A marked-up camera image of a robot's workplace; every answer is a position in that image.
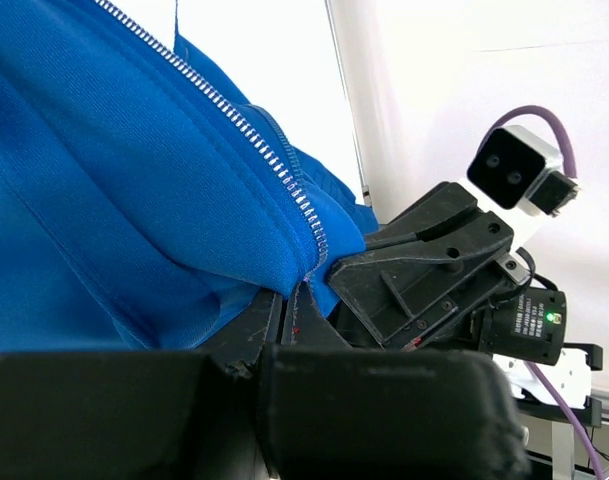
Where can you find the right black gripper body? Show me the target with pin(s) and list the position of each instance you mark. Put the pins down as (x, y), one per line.
(486, 309)

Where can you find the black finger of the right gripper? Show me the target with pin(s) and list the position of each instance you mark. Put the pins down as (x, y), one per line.
(421, 274)

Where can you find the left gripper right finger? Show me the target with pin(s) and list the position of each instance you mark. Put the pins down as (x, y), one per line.
(329, 411)

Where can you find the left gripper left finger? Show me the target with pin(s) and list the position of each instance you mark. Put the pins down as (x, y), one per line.
(137, 414)

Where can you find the blue zip jacket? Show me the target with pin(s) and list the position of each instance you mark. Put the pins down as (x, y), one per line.
(144, 200)

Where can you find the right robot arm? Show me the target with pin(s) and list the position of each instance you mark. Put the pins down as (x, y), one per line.
(541, 337)

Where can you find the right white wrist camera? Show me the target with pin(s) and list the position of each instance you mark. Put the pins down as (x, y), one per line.
(519, 177)

